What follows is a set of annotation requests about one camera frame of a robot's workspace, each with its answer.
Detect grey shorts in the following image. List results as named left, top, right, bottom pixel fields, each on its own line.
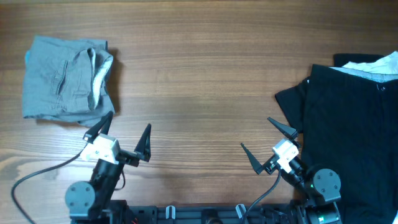
left=22, top=35, right=115, bottom=126

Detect left black cable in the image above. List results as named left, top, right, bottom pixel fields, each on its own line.
left=11, top=146, right=90, bottom=224

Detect folded blue denim shorts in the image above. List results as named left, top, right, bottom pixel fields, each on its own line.
left=24, top=51, right=30, bottom=64

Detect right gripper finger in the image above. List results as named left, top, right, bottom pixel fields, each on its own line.
left=241, top=143, right=264, bottom=175
left=267, top=117, right=299, bottom=140

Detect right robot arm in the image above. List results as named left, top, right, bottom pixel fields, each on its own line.
left=237, top=117, right=342, bottom=223

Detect white garment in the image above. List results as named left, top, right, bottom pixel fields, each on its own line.
left=331, top=51, right=397, bottom=83

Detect dark garment at back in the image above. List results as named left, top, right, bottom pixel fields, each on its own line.
left=333, top=53, right=384, bottom=67

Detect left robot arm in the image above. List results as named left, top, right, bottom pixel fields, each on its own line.
left=65, top=111, right=152, bottom=223

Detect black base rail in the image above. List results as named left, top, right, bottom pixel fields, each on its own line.
left=70, top=203, right=299, bottom=224

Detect black garment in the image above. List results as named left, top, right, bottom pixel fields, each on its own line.
left=275, top=65, right=397, bottom=223

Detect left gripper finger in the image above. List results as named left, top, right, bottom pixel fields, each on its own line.
left=83, top=111, right=114, bottom=143
left=134, top=124, right=152, bottom=162

